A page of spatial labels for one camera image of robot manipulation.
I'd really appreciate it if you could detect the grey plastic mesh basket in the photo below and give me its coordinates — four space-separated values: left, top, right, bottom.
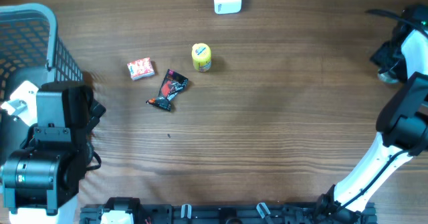
0 3 84 164

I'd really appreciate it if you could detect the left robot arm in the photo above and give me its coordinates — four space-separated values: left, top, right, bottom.
1 81 106 223

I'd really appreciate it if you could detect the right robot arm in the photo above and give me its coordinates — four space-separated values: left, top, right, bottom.
311 3 427 223

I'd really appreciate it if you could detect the yellow cylindrical bottle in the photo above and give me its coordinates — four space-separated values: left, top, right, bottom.
191 43 211 72

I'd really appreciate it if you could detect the red white snack packet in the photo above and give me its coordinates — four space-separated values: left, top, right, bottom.
127 58 155 80

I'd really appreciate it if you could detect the black hex wrench package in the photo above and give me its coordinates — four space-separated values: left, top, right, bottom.
146 69 189 112

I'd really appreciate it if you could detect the green labelled tin can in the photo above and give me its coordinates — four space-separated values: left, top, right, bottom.
377 72 399 84

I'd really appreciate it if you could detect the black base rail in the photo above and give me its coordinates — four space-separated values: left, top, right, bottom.
79 197 378 224

